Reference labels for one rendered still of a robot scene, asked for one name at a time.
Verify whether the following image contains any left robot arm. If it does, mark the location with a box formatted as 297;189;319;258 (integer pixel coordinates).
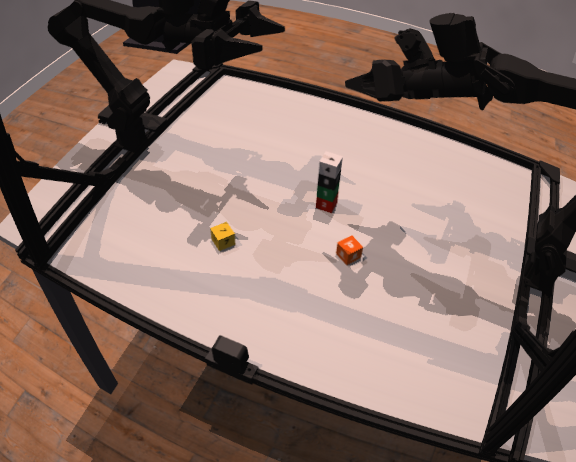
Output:
48;0;230;152

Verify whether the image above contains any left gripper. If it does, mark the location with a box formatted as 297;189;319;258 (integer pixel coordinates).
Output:
185;1;285;70

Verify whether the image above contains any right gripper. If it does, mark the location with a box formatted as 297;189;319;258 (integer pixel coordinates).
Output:
345;59;449;102

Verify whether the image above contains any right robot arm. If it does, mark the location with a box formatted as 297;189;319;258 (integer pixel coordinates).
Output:
394;13;576;294

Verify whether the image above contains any red block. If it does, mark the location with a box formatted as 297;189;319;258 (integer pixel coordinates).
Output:
316;194;338;213

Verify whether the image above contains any green block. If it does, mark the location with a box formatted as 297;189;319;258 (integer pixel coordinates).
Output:
316;181;340;202

